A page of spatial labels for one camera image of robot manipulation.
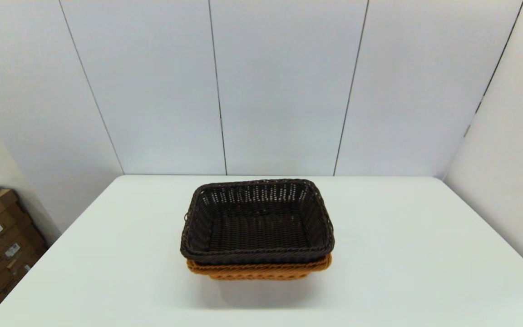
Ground orange wicker basket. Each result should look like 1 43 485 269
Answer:
186 253 333 281

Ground cardboard box one white label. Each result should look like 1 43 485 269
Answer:
0 204 34 257

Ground cardboard box two white labels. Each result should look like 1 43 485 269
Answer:
0 225 48 302

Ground dark brown wicker basket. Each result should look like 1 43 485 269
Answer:
180 178 336 266

